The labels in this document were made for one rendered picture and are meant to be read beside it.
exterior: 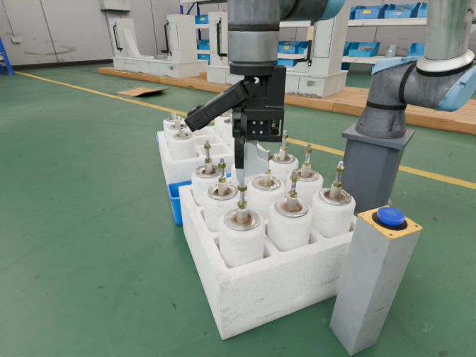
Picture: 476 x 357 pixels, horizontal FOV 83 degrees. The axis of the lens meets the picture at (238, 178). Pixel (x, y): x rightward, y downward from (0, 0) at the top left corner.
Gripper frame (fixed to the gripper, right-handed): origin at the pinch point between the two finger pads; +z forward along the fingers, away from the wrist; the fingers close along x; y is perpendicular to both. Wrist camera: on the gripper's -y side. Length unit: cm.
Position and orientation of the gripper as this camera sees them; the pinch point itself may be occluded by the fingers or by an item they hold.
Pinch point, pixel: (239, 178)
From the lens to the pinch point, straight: 51.0
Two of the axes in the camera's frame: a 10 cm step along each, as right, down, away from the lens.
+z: 0.0, 8.8, 4.7
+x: 0.6, -4.7, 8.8
